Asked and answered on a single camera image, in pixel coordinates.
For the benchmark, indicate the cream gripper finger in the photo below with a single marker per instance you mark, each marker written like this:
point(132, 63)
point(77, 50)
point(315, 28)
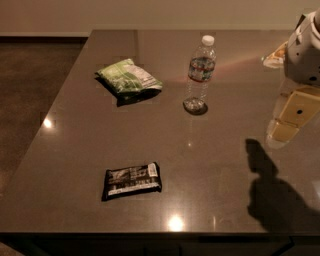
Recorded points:
point(276, 58)

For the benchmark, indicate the clear plastic water bottle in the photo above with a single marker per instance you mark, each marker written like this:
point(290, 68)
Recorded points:
point(200, 71)

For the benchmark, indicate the black rxbar chocolate wrapper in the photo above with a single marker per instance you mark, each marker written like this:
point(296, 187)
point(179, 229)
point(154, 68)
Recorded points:
point(131, 180)

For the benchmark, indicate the green snack bag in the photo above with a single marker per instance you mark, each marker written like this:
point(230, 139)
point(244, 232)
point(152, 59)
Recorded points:
point(127, 79)

